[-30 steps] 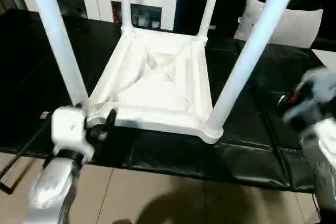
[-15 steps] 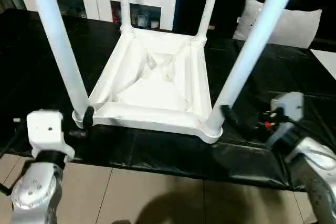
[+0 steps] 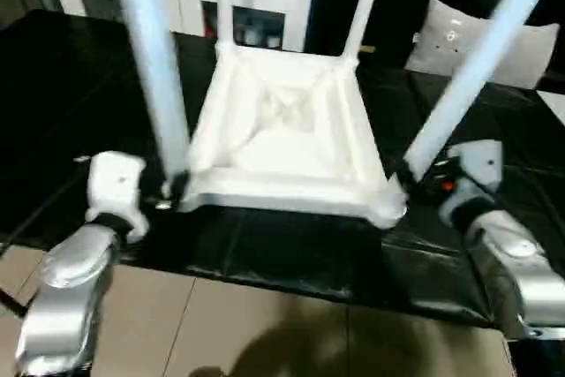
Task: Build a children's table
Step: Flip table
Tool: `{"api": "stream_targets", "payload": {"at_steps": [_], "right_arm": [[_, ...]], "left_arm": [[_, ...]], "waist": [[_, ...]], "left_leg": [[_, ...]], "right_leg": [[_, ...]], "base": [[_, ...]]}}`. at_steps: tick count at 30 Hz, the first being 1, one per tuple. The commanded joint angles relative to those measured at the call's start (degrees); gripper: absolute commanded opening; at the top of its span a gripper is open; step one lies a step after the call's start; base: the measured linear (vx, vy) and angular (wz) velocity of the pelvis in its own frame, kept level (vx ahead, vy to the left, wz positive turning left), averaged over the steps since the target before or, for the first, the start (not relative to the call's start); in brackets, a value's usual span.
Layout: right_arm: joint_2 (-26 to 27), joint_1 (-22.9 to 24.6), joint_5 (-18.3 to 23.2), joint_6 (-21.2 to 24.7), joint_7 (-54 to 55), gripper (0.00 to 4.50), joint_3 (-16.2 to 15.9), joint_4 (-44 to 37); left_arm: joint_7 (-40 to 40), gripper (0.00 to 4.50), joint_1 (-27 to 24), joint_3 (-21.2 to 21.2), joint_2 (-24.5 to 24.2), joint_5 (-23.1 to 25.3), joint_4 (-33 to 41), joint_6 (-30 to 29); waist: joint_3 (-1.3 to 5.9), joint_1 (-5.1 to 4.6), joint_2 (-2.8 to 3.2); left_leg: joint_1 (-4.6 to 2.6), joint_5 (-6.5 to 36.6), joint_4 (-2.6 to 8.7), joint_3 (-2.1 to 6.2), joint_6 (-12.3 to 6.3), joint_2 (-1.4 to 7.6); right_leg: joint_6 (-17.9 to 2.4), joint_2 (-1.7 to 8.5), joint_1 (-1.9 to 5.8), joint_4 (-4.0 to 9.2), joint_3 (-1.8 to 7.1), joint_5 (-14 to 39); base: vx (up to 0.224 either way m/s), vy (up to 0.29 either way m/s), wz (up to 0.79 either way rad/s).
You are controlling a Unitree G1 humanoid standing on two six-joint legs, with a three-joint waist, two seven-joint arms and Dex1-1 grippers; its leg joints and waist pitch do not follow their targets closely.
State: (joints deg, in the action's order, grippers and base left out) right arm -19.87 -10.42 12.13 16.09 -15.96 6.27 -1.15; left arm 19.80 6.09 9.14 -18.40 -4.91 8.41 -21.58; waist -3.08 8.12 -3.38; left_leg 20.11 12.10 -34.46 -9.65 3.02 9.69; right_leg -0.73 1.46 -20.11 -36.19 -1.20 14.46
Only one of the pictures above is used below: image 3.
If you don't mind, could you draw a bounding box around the white plastic table leg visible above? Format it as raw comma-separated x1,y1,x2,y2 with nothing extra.
403,0,565,185
117,0,192,180
343,0,390,65
215,0,236,52

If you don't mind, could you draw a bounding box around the black work mat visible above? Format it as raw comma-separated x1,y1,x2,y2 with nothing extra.
0,9,565,329

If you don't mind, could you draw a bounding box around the white flat board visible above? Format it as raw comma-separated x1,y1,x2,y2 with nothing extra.
536,89,565,127

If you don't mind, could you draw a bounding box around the grey cushion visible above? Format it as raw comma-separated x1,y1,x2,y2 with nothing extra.
404,0,561,89

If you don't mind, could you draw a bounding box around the black table support leg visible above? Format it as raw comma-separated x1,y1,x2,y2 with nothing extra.
0,287,28,317

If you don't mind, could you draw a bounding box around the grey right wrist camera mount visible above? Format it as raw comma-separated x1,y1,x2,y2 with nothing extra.
440,139,505,229

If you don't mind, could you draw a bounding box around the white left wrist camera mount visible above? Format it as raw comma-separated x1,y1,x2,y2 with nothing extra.
85,150,150,245

